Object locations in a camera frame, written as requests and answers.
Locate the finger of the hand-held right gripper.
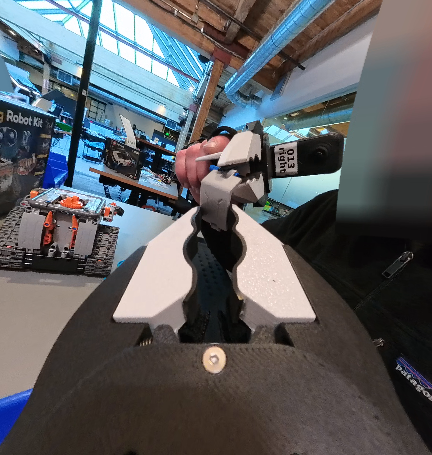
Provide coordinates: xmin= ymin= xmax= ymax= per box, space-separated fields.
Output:
xmin=217 ymin=122 xmax=272 ymax=172
xmin=234 ymin=171 xmax=271 ymax=208

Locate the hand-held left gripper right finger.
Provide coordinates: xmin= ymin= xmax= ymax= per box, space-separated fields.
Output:
xmin=231 ymin=205 xmax=317 ymax=327

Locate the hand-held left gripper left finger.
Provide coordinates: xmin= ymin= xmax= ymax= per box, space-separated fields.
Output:
xmin=113 ymin=206 xmax=202 ymax=326

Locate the blue connector pin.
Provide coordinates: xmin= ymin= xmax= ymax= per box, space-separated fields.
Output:
xmin=208 ymin=164 xmax=239 ymax=177

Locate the grey panel piece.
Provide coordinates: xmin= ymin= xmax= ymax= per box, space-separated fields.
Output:
xmin=201 ymin=171 xmax=246 ymax=232

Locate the blue parts bin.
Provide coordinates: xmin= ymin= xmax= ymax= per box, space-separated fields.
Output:
xmin=0 ymin=388 xmax=33 ymax=455

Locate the person's right hand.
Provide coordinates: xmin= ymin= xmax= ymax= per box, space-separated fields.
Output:
xmin=175 ymin=137 xmax=234 ymax=207

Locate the wooden work table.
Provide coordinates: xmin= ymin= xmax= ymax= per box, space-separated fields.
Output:
xmin=89 ymin=165 xmax=180 ymax=215

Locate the toy tracked robot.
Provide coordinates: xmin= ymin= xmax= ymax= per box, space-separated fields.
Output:
xmin=0 ymin=187 xmax=126 ymax=277

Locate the toy car box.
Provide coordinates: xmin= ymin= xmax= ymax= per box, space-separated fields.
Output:
xmin=104 ymin=138 xmax=148 ymax=179

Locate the blue storage bin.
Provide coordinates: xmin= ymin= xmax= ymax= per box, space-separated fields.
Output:
xmin=45 ymin=153 xmax=69 ymax=189

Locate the black pole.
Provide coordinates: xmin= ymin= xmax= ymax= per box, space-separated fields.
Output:
xmin=65 ymin=0 xmax=103 ymax=188

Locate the blue robot kit box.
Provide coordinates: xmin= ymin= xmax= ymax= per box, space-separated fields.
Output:
xmin=0 ymin=91 xmax=57 ymax=221

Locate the silver air duct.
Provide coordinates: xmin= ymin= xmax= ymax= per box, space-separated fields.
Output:
xmin=224 ymin=0 xmax=337 ymax=104

